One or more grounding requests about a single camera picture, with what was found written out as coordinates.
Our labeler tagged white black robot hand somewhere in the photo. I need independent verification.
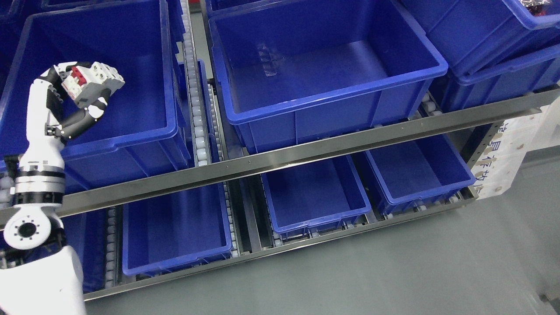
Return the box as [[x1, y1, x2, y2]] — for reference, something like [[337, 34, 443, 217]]
[[18, 61, 111, 169]]

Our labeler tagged steel shelf rail upper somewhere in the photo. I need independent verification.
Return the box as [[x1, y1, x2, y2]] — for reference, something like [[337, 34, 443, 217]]
[[56, 84, 559, 217]]

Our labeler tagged grey red circuit breaker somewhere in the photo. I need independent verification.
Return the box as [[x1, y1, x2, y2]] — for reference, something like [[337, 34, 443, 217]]
[[62, 62, 125, 109]]

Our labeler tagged blue bin lower centre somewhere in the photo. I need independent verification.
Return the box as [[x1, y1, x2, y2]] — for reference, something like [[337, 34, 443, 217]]
[[261, 155, 372, 241]]

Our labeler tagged large blue bin left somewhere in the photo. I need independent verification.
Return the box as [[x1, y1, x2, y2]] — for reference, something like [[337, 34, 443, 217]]
[[1, 0, 193, 194]]

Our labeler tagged blue bin upper right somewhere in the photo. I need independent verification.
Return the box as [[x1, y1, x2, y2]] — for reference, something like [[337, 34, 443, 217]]
[[402, 0, 560, 112]]

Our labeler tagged large blue bin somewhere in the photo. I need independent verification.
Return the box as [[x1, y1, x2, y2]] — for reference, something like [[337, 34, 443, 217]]
[[208, 0, 448, 155], [1, 0, 193, 194]]

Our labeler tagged blue bin lower left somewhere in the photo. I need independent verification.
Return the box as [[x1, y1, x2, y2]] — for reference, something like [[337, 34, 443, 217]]
[[122, 183, 233, 277]]

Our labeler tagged steel shelf rail lower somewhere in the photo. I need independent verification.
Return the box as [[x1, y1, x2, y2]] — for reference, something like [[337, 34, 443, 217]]
[[84, 187, 479, 301]]

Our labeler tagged steel shelf rail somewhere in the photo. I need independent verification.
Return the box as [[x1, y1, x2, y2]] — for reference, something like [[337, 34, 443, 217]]
[[56, 84, 559, 217], [84, 187, 479, 301]]

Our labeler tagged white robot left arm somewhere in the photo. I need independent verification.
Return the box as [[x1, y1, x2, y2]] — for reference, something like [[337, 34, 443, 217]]
[[1, 160, 87, 315]]

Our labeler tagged large blue bin centre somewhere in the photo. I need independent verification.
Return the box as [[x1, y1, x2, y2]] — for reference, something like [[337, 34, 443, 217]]
[[208, 0, 448, 155]]

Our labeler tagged white roller track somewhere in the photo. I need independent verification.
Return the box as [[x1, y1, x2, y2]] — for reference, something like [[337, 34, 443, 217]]
[[179, 0, 211, 167]]

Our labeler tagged blue bin lower right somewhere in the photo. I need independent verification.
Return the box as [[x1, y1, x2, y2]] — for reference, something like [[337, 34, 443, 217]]
[[352, 134, 476, 216]]

